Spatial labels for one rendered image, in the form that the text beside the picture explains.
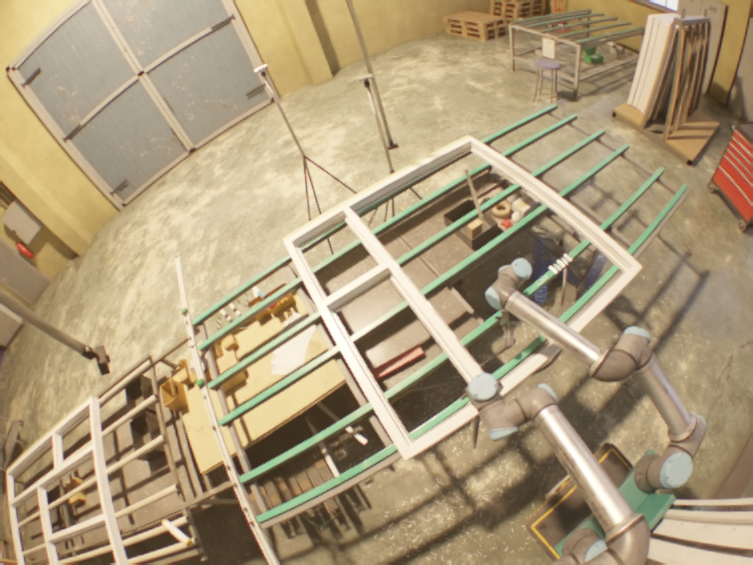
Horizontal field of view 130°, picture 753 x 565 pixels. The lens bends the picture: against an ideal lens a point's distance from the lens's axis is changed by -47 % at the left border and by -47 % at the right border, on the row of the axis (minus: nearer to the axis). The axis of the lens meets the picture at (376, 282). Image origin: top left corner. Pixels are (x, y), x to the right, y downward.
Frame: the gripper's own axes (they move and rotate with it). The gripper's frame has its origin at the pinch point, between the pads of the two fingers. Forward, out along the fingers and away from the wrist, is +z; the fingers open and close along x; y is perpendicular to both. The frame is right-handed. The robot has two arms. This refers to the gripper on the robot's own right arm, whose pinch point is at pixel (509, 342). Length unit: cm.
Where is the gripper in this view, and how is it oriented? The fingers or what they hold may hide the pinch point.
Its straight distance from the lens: 148.8
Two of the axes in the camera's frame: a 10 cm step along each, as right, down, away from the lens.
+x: -0.8, -2.9, -9.5
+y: -9.9, -0.6, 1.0
